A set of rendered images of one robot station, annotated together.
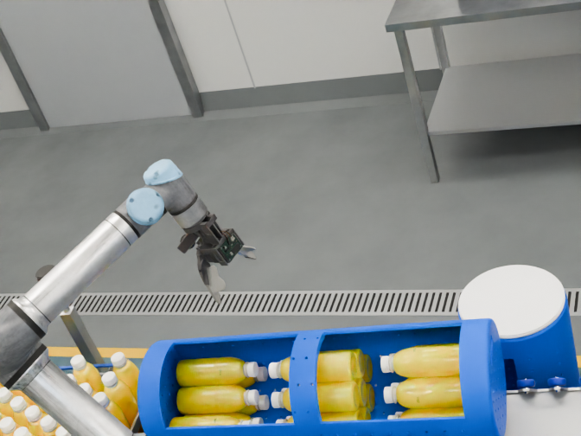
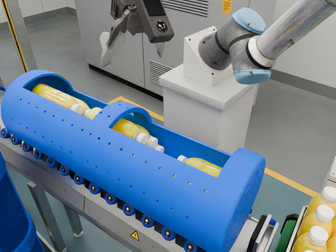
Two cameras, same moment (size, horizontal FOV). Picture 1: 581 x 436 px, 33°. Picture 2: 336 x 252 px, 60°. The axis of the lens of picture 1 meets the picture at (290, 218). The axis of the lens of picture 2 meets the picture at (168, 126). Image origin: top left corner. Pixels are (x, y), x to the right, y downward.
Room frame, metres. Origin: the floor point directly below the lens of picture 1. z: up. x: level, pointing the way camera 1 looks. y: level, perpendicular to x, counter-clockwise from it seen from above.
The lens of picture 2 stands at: (2.46, 0.37, 1.72)
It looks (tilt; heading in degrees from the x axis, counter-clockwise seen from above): 37 degrees down; 192
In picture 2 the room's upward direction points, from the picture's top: straight up
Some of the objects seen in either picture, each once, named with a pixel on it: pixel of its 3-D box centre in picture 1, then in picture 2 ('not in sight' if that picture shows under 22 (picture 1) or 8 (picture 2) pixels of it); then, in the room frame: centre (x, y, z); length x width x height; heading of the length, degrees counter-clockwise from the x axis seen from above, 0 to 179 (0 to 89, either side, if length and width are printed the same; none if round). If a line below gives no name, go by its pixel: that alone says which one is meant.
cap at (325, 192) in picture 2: not in sight; (330, 194); (1.88, 0.70, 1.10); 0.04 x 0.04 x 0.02
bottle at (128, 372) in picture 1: (131, 385); not in sight; (2.15, 0.58, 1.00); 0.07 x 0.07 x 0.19
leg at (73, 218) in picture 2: not in sight; (69, 203); (1.51, -0.42, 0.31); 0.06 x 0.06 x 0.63; 67
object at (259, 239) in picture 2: not in sight; (256, 239); (1.98, 0.52, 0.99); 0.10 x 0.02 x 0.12; 157
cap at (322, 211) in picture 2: not in sight; (324, 214); (1.94, 0.67, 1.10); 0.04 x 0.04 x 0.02
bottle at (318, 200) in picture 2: not in sight; (318, 217); (1.88, 0.70, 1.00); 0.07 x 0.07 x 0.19
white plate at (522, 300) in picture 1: (510, 300); not in sight; (1.92, -0.48, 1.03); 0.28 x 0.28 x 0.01
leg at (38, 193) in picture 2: not in sight; (49, 220); (1.64, -0.47, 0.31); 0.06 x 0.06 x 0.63; 67
